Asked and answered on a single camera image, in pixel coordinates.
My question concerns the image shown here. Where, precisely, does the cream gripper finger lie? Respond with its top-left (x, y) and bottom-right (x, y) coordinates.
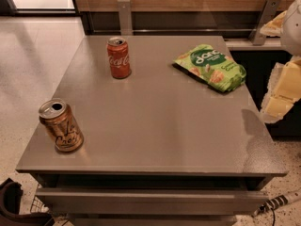
top-left (260, 11), bottom-right (287, 37)
top-left (260, 56), bottom-right (301, 123)

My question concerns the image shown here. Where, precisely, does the green rice chip bag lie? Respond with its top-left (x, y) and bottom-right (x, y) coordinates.
top-left (174, 44), bottom-right (246, 92)

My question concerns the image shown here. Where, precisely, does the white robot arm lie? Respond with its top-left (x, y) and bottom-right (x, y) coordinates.
top-left (260, 0), bottom-right (301, 123)

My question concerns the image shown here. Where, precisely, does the red Coca-Cola can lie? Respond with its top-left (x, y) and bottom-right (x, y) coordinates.
top-left (106, 37), bottom-right (131, 79)

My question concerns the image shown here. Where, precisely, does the orange LaCroix can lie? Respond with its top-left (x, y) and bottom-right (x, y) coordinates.
top-left (39, 98), bottom-right (84, 153)

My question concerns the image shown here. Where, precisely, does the dark brown chair part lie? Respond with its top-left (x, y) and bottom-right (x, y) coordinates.
top-left (0, 178), bottom-right (55, 226)

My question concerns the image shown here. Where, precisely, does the right metal counter bracket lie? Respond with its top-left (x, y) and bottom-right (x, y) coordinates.
top-left (248, 0), bottom-right (281, 46)

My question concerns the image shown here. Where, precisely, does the metal counter bracket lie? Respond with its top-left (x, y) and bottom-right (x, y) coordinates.
top-left (248, 0), bottom-right (281, 46)
top-left (118, 0), bottom-right (133, 36)

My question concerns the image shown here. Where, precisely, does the left metal counter bracket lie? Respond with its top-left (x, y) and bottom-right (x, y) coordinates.
top-left (118, 0), bottom-right (133, 36)

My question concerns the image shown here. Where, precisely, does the wire basket under table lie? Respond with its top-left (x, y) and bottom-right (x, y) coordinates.
top-left (30, 196), bottom-right (49, 213)

